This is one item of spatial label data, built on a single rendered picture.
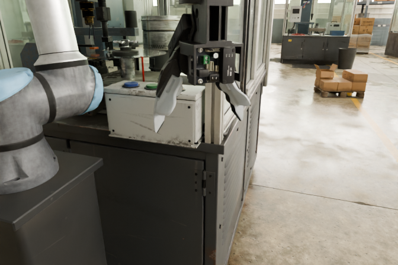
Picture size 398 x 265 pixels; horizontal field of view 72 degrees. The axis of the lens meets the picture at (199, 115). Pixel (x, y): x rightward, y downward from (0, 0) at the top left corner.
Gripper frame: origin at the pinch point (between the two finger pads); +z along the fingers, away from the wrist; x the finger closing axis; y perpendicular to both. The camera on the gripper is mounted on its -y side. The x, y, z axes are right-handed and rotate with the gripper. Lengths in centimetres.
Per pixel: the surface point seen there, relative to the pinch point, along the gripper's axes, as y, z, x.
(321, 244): -41, 91, 83
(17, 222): -8.0, 16.8, -30.9
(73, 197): -20.0, 21.8, -23.0
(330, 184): -80, 91, 129
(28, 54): -86, -4, -38
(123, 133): -37.4, 14.7, -9.3
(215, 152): -23.7, 18.7, 14.1
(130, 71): -76, 4, -1
